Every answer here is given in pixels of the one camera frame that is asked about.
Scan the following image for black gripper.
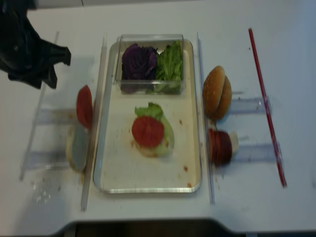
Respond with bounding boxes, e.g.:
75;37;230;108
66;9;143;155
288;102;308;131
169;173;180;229
0;0;71;89

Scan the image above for tomato slice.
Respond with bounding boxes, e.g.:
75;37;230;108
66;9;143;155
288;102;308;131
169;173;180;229
76;85;93;129
131;116;164;148

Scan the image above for white bread bun half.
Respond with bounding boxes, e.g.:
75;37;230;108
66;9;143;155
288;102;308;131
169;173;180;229
66;125;89;172

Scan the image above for green lettuce leaf on bun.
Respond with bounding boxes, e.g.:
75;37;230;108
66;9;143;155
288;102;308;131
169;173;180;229
134;102;174;143

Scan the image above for green lettuce in container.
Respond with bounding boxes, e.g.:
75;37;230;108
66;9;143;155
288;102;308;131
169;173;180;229
156;40;183;81

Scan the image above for white cheese slice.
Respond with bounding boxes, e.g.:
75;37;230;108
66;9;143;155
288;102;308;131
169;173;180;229
229;131;239;155

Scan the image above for purple cabbage leaves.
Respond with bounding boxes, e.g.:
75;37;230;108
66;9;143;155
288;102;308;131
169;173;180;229
122;43;157;80

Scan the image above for clear plastic container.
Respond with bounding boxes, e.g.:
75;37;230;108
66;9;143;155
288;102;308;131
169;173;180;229
115;35;184;95

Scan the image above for metal baking tray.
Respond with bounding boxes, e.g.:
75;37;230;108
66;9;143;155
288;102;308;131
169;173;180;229
93;40;201;194

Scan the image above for sesame bun top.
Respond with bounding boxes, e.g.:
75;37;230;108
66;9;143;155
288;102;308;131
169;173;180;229
202;66;226;117

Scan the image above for brown bun half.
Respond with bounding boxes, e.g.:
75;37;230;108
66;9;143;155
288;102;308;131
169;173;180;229
213;76;232;120

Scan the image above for upper right acrylic holder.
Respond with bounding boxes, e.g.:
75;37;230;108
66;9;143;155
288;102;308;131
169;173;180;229
229;97;271;115

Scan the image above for red plastic strip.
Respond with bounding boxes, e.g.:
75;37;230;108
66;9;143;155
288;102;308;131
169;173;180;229
248;28;287;188

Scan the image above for far left acrylic rail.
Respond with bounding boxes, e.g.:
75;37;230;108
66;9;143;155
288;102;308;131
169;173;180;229
19;31;60;181

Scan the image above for right clear acrylic rail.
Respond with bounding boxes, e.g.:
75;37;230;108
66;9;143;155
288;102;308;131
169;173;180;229
197;32;215;205

